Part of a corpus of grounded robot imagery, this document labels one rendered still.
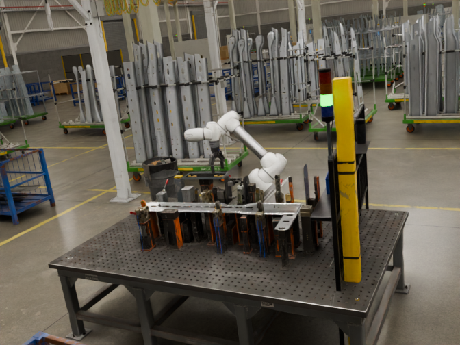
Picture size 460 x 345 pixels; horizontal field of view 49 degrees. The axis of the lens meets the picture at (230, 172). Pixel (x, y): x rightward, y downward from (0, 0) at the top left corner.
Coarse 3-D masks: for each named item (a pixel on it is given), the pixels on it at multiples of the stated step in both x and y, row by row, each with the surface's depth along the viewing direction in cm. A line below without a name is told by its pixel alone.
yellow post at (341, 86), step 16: (336, 80) 288; (336, 96) 291; (352, 96) 295; (336, 112) 294; (352, 112) 294; (336, 128) 297; (352, 128) 294; (352, 144) 296; (352, 160) 299; (352, 176) 302; (352, 192) 305; (352, 208) 308; (352, 224) 311; (352, 240) 314; (352, 256) 317; (352, 272) 321
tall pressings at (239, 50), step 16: (240, 32) 1155; (272, 32) 1121; (240, 48) 1134; (256, 48) 1148; (272, 48) 1150; (240, 64) 1148; (272, 64) 1140; (288, 64) 1125; (240, 80) 1199; (272, 80) 1146; (288, 80) 1134; (272, 96) 1182; (288, 96) 1140; (256, 112) 1204; (272, 112) 1160; (288, 112) 1146
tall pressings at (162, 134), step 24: (144, 48) 866; (144, 72) 876; (168, 72) 865; (192, 72) 843; (144, 96) 864; (168, 96) 844; (192, 96) 834; (144, 120) 871; (168, 120) 862; (192, 120) 839; (144, 144) 863; (168, 144) 893; (192, 144) 850
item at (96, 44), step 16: (96, 32) 710; (96, 48) 716; (96, 64) 725; (96, 80) 733; (112, 96) 743; (112, 112) 744; (112, 128) 746; (112, 144) 756; (112, 160) 765; (128, 176) 780; (128, 192) 781
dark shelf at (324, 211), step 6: (324, 192) 395; (324, 198) 383; (318, 204) 372; (324, 204) 370; (330, 204) 369; (318, 210) 360; (324, 210) 358; (330, 210) 357; (312, 216) 350; (318, 216) 348; (324, 216) 347; (330, 216) 346
